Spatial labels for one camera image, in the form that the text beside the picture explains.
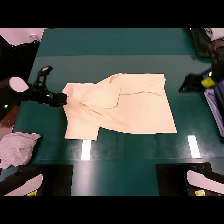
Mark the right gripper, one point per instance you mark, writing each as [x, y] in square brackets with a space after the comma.
[193, 84]

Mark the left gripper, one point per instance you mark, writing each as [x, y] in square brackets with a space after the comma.
[59, 99]

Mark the peach T-shirt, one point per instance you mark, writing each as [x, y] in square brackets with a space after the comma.
[133, 106]

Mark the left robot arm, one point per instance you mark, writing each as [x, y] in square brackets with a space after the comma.
[18, 85]

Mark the lavender garment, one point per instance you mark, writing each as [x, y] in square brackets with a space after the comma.
[216, 105]

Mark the black garment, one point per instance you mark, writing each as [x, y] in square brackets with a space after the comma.
[201, 41]

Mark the grey garment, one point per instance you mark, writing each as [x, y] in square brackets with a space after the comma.
[16, 148]

